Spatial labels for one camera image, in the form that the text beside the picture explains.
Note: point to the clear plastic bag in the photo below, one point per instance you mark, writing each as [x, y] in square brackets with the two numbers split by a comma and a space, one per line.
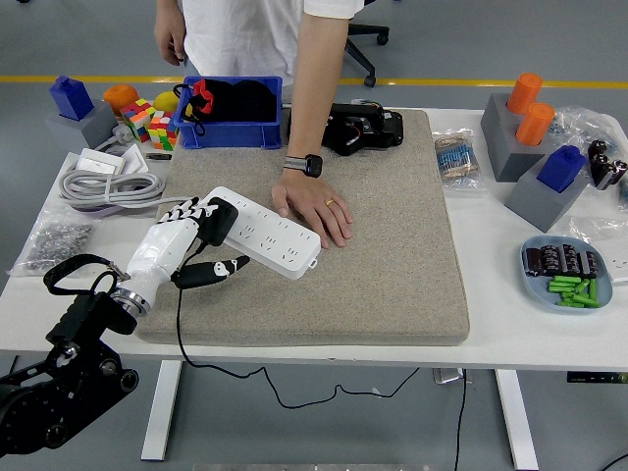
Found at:
[585, 123]
[599, 229]

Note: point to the orange cylinder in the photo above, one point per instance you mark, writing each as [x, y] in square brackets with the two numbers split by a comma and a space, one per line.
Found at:
[535, 123]
[525, 94]

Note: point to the person's right forearm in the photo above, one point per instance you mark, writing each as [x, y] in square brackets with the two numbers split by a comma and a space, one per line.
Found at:
[171, 4]

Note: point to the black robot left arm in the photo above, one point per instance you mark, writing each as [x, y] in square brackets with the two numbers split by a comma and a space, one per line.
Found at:
[73, 319]

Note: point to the black office chair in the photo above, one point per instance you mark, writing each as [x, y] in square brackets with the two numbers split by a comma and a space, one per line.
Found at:
[361, 60]

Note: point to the white table leg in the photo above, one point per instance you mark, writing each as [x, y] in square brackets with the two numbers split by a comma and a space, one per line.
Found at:
[518, 422]
[163, 412]

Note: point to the white cardboard box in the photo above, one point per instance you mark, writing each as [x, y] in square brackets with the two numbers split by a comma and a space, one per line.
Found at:
[101, 162]

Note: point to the yellow ball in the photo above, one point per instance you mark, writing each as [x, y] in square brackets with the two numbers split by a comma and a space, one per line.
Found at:
[165, 101]

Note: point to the clear bag of metal nuts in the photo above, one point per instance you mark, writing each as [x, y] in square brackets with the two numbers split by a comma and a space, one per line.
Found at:
[54, 240]

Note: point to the blue plastic bin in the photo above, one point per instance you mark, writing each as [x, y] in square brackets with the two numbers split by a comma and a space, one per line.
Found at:
[226, 136]

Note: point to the person's left hand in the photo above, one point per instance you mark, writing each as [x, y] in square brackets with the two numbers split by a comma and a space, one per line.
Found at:
[315, 204]

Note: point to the person's left forearm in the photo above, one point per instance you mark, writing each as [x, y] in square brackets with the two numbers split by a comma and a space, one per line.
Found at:
[315, 89]

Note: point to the black wristwatch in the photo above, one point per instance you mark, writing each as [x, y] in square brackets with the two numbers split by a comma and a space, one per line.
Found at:
[307, 165]

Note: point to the blue plastic block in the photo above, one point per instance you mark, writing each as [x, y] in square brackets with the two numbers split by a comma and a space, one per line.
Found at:
[560, 170]
[72, 99]

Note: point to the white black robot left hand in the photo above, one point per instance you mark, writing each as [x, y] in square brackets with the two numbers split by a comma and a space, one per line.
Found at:
[162, 250]

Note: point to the orange ball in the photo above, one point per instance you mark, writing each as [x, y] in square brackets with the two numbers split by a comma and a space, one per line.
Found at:
[121, 96]

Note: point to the black plug adapter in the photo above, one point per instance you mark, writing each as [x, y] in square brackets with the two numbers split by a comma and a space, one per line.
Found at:
[223, 221]

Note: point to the clear bag of resistors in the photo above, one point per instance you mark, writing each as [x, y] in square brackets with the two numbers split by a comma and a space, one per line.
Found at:
[459, 160]

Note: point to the white power strip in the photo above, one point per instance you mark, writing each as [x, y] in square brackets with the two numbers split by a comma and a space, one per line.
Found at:
[275, 235]

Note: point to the person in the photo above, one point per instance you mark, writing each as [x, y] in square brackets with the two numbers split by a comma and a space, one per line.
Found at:
[246, 34]

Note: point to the light blue plate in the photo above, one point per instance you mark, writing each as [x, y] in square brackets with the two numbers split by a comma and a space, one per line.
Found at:
[536, 290]

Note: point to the black cloth pouch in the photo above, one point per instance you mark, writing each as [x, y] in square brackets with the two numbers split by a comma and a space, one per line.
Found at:
[246, 101]

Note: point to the metal bracket under table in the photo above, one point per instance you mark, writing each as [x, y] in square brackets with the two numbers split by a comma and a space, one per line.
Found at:
[450, 376]

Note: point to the small black usb stick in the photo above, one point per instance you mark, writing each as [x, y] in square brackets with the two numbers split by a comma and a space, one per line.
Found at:
[159, 157]

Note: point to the purple white flat pack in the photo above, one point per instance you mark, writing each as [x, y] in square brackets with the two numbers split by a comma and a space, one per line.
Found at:
[99, 211]

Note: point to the grey two-hole block holder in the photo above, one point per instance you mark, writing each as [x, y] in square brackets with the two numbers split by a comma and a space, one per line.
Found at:
[496, 128]

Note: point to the colourful puzzle cube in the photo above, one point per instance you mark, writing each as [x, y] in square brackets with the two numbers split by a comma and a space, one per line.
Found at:
[138, 119]
[165, 131]

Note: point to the green battery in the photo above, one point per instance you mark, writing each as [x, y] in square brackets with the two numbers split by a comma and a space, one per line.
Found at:
[570, 305]
[582, 286]
[593, 289]
[560, 285]
[555, 279]
[587, 301]
[558, 290]

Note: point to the grey-brown mat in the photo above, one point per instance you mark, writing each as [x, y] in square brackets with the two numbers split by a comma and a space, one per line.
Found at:
[368, 255]

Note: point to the person's right hand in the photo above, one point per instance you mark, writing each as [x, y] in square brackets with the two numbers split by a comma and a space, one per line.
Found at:
[171, 36]

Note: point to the black table control panel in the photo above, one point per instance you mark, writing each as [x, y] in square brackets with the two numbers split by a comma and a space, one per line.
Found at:
[590, 378]

